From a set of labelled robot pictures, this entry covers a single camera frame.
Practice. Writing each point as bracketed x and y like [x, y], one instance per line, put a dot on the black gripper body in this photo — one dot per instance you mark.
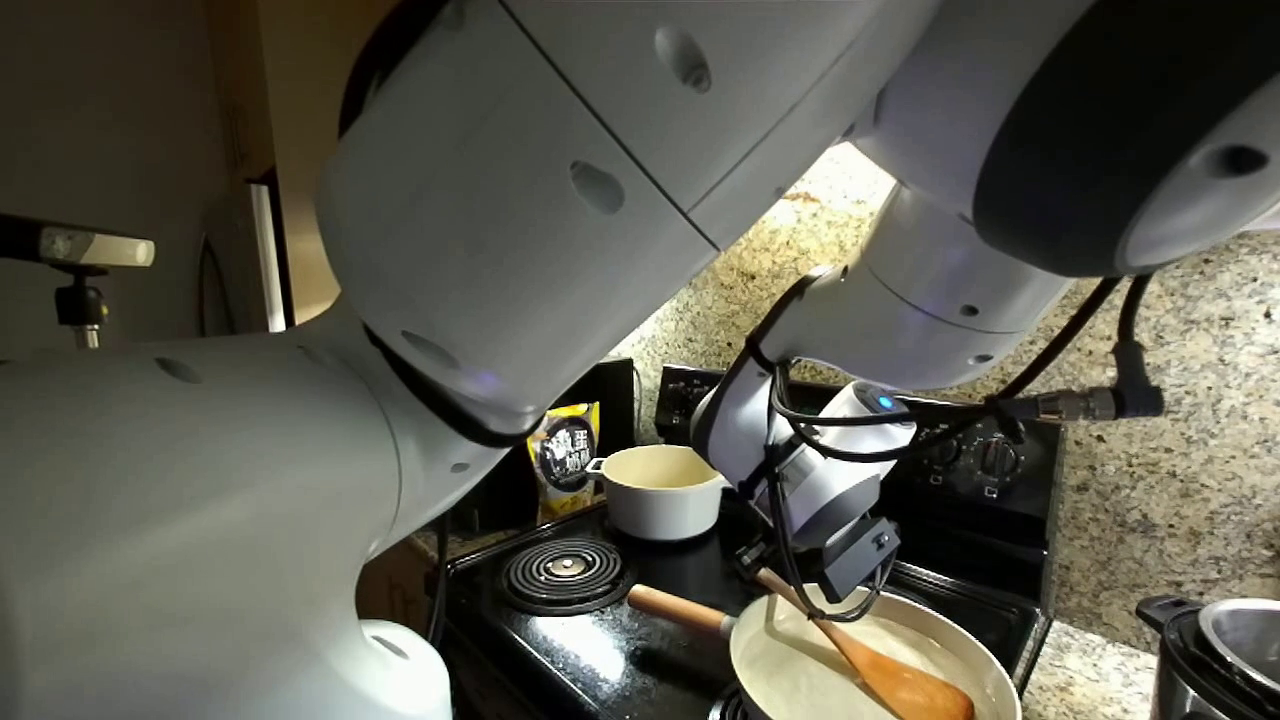
[847, 578]

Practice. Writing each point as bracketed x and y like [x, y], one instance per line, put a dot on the wooden spoon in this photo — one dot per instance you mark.
[896, 685]

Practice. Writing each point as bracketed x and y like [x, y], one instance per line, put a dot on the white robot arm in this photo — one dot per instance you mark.
[516, 191]

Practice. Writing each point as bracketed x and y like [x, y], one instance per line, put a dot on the yellow black snack bag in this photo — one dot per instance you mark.
[567, 458]

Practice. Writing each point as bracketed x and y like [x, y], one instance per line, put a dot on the black electric stove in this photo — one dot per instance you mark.
[539, 625]

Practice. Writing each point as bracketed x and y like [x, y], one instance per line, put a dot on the stainless pressure cooker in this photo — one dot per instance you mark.
[1213, 663]

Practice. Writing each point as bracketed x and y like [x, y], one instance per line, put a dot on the cream frying pan wooden handle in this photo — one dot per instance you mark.
[789, 671]

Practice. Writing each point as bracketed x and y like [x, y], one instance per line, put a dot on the cream pot with handles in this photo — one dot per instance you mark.
[660, 492]

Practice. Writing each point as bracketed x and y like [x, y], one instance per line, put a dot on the camera on tripod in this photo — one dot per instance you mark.
[83, 253]

